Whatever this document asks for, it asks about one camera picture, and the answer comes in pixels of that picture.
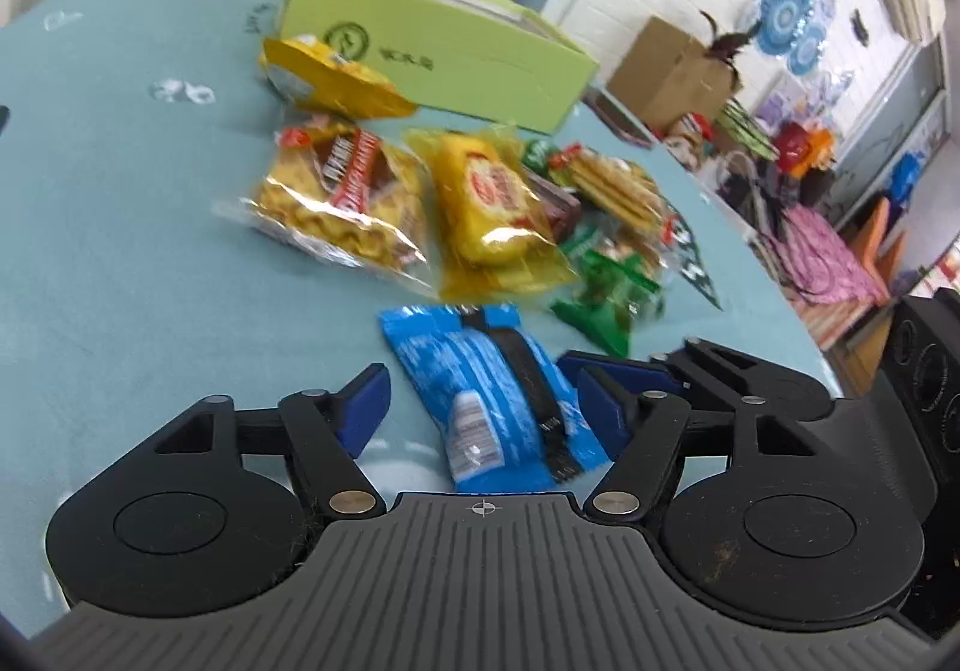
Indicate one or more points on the orange chair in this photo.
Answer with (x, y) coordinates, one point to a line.
(877, 236)

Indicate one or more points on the small green candy packet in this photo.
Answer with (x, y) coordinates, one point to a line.
(536, 154)

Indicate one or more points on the dark dried plant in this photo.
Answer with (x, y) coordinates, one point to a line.
(724, 45)

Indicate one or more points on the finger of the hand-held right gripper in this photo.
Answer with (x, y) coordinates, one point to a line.
(626, 370)

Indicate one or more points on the green cardboard box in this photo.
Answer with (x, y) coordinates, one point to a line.
(465, 64)

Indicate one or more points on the brown cardboard box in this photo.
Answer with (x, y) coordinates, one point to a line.
(660, 71)

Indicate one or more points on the pink patterned cloth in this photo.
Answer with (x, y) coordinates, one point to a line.
(817, 251)

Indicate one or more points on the black and white patterned packet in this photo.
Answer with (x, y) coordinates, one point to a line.
(694, 266)

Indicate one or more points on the brown chocolate packet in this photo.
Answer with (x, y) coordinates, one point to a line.
(559, 206)

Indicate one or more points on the blue paper decorations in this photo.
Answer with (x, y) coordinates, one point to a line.
(784, 15)

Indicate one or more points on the green snack packet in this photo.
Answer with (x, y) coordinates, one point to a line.
(607, 296)

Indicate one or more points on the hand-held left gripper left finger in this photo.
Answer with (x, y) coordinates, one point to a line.
(366, 405)

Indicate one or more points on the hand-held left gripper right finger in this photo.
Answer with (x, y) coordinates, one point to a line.
(600, 409)

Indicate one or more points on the yellow chip bag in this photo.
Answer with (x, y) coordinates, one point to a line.
(337, 82)

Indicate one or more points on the blue snack packet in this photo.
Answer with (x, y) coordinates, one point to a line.
(450, 371)

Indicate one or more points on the yellow cake packet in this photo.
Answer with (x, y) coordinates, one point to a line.
(487, 214)

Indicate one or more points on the waffle snack packet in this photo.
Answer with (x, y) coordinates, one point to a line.
(337, 199)

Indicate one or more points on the cracker packet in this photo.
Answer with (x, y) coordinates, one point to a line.
(615, 187)

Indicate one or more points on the red and orange toy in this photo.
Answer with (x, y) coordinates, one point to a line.
(799, 146)

